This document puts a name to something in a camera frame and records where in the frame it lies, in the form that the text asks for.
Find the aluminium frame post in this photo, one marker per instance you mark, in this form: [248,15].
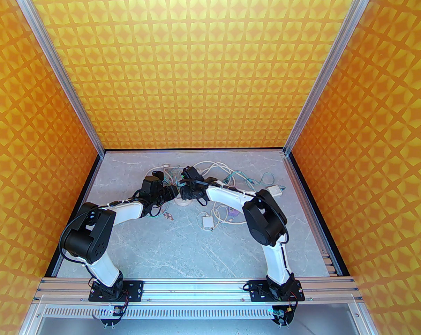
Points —
[330,61]
[55,61]

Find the round beige power socket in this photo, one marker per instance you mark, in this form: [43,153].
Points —
[186,203]

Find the purple power strip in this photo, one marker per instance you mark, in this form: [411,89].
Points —
[233,212]

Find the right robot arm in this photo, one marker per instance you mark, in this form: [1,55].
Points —
[264,222]

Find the small circuit board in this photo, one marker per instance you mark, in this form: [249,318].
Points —
[116,312]
[280,314]

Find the black table edge strip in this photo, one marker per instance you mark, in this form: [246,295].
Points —
[87,187]
[306,187]

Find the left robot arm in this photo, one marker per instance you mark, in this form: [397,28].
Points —
[88,237]

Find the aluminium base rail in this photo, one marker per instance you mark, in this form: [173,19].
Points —
[196,290]

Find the white charger cube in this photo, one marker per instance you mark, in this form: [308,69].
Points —
[273,192]
[207,222]

